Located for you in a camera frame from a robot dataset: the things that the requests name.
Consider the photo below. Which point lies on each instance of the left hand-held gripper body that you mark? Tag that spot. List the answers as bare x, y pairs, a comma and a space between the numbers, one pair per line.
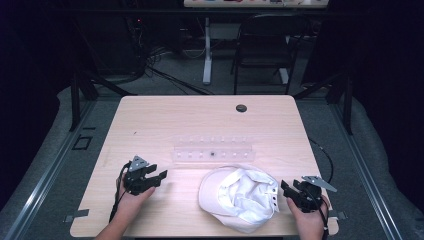
136, 180

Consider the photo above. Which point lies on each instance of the white baseball cap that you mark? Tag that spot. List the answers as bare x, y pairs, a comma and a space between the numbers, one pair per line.
238, 200

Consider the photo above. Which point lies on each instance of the dark round table grommet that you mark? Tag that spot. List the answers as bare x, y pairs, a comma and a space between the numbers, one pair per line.
241, 108

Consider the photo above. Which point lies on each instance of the person's right hand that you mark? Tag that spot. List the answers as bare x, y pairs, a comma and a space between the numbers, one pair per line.
308, 220

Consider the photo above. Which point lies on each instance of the black chair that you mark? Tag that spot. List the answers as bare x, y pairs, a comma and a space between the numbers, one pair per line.
266, 50

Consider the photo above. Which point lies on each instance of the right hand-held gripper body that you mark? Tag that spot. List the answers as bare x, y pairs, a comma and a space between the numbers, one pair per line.
310, 195

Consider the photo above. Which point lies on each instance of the white desk leg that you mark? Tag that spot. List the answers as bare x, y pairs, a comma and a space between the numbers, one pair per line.
207, 50

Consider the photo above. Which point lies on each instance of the aluminium floor rail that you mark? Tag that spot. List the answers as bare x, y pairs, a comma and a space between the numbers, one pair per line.
50, 173
366, 173

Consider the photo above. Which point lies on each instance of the grey metal bracket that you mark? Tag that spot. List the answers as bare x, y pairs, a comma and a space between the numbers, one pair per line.
76, 215
338, 215

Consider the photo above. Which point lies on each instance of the person's left hand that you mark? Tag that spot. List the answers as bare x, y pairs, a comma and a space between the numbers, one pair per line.
131, 201

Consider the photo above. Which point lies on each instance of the black metal stand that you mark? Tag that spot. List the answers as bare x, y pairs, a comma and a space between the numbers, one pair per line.
78, 96
346, 100

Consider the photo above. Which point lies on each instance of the clear acrylic rack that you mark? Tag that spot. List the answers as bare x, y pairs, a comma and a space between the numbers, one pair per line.
213, 149

